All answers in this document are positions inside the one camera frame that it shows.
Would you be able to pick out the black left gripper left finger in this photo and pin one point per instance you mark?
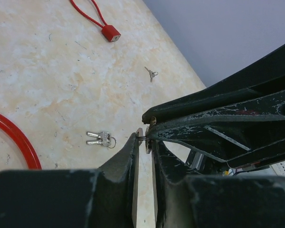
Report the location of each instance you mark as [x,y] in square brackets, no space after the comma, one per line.
[105,197]

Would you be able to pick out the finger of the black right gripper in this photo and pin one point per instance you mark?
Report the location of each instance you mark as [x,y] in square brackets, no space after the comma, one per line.
[240,134]
[265,76]

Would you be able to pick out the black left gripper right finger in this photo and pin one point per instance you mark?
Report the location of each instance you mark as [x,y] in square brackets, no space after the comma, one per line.
[186,199]

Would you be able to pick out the silver key bunch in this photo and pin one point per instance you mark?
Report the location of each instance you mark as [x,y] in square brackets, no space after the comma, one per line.
[103,138]
[143,137]

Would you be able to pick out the red cable lock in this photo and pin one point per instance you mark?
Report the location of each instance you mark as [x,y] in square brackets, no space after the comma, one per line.
[22,143]

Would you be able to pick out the small silver key pair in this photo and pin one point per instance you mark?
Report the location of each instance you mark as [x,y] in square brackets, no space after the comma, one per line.
[152,74]

